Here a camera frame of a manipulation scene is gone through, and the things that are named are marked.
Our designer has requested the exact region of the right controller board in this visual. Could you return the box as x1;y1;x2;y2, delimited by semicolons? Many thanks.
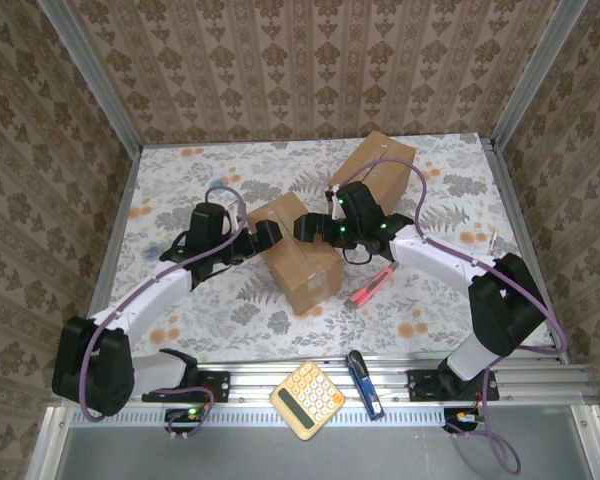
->
442;407;484;435

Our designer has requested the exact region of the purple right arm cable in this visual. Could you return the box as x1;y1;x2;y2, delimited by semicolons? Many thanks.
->
335;156;567;476

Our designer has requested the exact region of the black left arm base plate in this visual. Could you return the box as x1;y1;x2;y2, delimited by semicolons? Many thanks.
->
141;370;231;404

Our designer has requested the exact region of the brown cardboard box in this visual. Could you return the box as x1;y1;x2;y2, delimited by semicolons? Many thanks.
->
244;192;344;316
327;130;417;216

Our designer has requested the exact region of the left controller board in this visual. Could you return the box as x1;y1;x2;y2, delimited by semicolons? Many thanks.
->
164;407;204;422

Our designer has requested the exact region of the aluminium side rail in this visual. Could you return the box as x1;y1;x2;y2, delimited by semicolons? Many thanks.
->
482;133;571;366

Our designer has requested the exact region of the blue black stapler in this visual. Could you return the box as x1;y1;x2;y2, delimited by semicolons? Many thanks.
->
345;349;385;420

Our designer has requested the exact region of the controller board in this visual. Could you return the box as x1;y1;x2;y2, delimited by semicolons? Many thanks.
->
442;407;484;435
164;407;204;422

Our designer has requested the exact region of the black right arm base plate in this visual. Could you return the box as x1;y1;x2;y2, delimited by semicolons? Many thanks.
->
407;368;500;402

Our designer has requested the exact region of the aluminium corner post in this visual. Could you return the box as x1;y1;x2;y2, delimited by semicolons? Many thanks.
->
489;0;590;151
36;0;144;154

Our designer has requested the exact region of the grey slotted cable duct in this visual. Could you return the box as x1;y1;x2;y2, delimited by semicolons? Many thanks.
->
69;405;451;429

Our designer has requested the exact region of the yellow calculator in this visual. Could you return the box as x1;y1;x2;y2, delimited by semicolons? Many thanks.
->
268;359;345;442

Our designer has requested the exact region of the pink utility knife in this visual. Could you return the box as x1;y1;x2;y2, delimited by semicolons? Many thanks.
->
346;267;399;309

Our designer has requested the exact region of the long aluminium base rail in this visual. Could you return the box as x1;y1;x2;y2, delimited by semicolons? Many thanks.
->
49;359;600;407

